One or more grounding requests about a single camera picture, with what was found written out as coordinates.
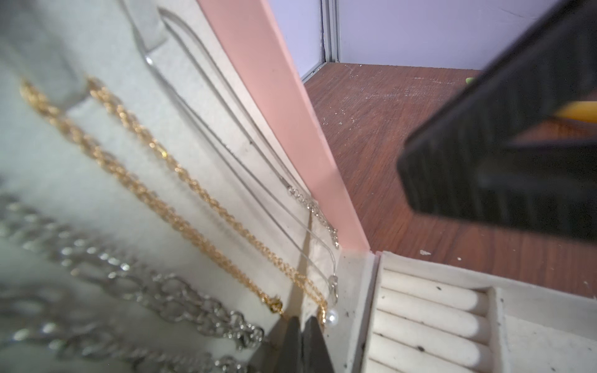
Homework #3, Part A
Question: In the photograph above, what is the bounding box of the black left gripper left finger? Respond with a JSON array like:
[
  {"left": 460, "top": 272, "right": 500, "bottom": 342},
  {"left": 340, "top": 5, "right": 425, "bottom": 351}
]
[{"left": 274, "top": 316, "right": 303, "bottom": 373}]

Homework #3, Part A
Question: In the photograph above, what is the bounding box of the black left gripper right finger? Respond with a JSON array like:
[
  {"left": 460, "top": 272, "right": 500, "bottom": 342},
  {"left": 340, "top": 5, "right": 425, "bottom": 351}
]
[{"left": 303, "top": 317, "right": 334, "bottom": 373}]

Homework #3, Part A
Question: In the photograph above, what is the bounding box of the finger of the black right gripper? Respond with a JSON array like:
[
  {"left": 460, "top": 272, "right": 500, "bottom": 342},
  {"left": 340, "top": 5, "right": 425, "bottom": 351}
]
[{"left": 396, "top": 1, "right": 596, "bottom": 241}]

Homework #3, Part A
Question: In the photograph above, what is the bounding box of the thin silver necklace chain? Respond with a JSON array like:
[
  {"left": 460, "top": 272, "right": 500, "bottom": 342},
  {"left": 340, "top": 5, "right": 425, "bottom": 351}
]
[{"left": 132, "top": 6, "right": 341, "bottom": 306}]

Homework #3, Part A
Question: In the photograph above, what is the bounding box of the pink jewelry box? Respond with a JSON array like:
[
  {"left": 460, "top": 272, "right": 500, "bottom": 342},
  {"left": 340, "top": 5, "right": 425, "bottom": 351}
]
[{"left": 1, "top": 1, "right": 596, "bottom": 372}]

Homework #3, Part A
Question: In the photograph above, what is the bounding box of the gold pearl pendant necklace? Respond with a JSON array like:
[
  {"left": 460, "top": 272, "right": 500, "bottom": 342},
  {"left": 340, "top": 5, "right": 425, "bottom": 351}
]
[{"left": 18, "top": 76, "right": 339, "bottom": 327}]

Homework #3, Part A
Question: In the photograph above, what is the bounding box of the green leaf spatula yellow handle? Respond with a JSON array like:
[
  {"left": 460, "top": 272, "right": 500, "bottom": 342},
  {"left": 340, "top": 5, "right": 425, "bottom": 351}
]
[{"left": 465, "top": 77, "right": 596, "bottom": 124}]

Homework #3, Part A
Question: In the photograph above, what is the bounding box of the silver chunky chain necklace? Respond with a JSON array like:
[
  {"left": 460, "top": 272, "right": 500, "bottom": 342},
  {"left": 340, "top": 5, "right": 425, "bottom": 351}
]
[{"left": 0, "top": 193, "right": 266, "bottom": 351}]

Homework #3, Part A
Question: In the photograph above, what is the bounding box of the silver disc pendant necklace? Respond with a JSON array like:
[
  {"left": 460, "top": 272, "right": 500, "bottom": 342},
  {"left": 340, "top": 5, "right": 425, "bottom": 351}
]
[{"left": 0, "top": 283, "right": 248, "bottom": 373}]

